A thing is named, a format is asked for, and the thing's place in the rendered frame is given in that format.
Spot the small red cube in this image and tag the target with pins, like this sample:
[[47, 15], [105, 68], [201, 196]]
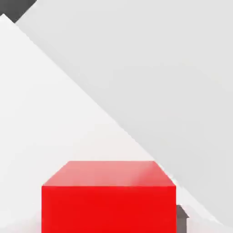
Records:
[[108, 205]]

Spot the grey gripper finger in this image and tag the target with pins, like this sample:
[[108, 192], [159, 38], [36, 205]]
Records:
[[181, 220]]

